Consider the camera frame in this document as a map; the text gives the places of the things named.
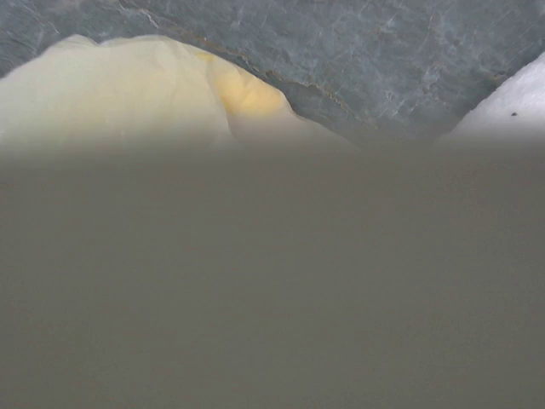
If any white plastic bag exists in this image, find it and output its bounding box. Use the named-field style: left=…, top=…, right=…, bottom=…
left=1, top=35, right=353, bottom=153

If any white folded towel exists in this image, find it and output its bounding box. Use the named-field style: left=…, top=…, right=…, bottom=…
left=439, top=55, right=544, bottom=145

